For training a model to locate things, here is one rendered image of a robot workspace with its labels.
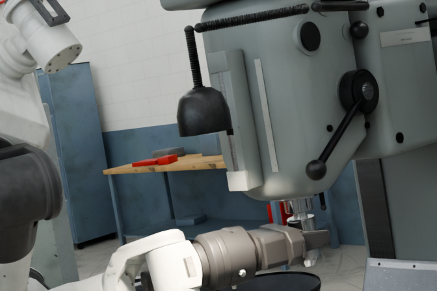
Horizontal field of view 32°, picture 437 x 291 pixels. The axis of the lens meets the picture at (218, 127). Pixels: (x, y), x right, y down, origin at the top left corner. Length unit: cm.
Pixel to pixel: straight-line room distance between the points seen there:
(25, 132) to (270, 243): 40
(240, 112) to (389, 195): 55
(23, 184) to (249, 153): 34
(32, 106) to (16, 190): 18
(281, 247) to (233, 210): 631
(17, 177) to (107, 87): 772
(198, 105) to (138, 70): 726
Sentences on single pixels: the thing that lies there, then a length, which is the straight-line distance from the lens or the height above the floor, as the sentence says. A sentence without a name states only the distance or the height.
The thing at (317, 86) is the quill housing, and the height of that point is 148.
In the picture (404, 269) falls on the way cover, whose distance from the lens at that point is 162.
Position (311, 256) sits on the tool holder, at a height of 121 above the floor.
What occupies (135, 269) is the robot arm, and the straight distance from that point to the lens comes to 122.
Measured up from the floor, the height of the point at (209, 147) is 96.
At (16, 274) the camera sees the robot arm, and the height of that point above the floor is 129.
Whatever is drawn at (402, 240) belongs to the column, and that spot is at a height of 113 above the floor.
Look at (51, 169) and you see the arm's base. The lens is 102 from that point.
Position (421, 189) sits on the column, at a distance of 157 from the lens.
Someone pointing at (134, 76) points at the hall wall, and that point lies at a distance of 831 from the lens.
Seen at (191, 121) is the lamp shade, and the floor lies 146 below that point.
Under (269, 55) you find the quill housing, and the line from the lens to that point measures 114.
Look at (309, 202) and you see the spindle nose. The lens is 124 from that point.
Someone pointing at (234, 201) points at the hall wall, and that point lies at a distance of 747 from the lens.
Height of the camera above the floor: 150
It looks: 3 degrees down
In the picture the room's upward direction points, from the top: 9 degrees counter-clockwise
